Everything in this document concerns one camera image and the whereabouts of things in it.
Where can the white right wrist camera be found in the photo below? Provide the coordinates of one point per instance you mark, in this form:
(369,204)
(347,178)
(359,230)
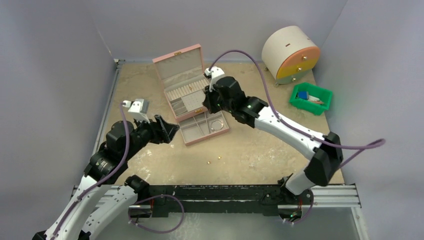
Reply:
(214,74)

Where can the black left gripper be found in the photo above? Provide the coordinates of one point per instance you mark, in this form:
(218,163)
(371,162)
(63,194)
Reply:
(164,131)

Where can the pink jewelry box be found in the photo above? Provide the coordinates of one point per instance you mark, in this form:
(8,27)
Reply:
(181,74)

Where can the pink jewelry box drawer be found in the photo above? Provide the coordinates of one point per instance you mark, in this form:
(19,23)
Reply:
(203,126)

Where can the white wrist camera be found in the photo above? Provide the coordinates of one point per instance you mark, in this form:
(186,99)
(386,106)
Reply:
(138,109)
(214,74)

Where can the blue block in bin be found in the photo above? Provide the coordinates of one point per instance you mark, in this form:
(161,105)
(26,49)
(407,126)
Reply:
(303,95)

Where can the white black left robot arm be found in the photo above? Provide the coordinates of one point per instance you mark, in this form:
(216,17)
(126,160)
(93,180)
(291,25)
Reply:
(82,219)

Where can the white tool in bin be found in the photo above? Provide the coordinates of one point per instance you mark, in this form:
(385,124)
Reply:
(315,100)

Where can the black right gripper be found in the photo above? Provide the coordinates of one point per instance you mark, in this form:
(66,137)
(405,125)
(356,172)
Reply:
(210,102)

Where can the round white drawer cabinet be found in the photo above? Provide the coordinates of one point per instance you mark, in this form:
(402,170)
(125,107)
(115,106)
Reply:
(289,54)

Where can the aluminium table frame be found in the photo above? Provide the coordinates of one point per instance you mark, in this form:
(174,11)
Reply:
(330,196)

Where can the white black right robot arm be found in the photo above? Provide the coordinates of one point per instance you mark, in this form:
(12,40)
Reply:
(324,159)

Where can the green plastic bin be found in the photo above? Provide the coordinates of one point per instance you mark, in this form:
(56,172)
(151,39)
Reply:
(324,94)

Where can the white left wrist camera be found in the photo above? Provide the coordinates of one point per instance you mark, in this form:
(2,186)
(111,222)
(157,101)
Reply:
(138,109)

